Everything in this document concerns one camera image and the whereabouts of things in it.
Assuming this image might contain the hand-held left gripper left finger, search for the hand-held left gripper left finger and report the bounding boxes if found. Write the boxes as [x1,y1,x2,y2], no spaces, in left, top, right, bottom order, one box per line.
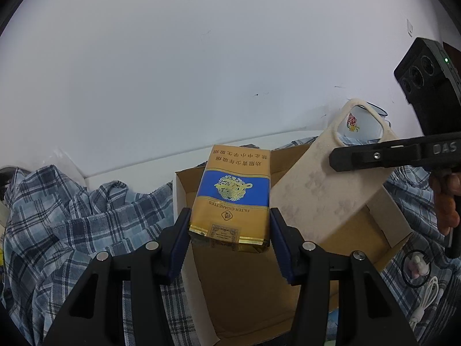
[43,207,192,346]

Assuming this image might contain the dark blue plaid shirt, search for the dark blue plaid shirt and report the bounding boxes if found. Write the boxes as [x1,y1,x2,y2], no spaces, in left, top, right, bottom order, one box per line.
[0,164,220,346]

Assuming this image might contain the white enamel mug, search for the white enamel mug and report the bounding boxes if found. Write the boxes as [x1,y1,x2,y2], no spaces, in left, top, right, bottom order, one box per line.
[339,103,391,145]

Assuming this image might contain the gold and blue cigarette pack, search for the gold and blue cigarette pack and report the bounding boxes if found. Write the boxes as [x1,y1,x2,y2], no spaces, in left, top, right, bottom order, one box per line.
[188,144,271,255]

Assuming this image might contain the person's right hand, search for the person's right hand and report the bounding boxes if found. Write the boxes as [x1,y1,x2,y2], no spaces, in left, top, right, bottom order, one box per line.
[430,171,461,236]

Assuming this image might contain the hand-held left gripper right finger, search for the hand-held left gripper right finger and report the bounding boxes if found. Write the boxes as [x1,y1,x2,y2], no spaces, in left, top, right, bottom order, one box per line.
[269,207,418,346]

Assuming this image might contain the black hair tie with charm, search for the black hair tie with charm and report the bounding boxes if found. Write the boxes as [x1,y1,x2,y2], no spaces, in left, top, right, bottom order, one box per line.
[401,250,433,289]

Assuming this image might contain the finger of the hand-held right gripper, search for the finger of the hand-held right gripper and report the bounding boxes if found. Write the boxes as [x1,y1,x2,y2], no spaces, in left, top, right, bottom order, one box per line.
[328,137,426,172]

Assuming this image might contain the beige phone case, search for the beige phone case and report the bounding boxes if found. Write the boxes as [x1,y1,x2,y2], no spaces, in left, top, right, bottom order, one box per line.
[269,98,400,246]

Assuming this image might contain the white charging cable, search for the white charging cable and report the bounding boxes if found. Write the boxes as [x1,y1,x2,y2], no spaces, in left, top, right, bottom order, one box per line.
[409,276,451,332]

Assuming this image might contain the cardboard box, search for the cardboard box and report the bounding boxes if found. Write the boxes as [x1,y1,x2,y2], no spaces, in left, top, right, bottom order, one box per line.
[174,140,415,346]

